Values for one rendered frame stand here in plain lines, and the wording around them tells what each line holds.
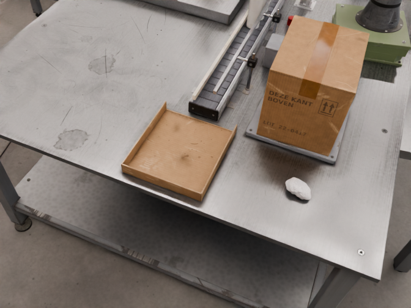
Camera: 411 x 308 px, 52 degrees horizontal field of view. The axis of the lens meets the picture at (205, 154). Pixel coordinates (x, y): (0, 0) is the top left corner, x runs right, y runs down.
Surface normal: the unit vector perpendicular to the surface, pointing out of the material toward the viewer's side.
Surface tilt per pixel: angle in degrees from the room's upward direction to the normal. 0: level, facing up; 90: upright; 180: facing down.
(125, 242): 0
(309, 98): 90
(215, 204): 0
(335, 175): 0
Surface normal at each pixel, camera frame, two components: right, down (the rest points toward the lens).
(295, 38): 0.05, -0.64
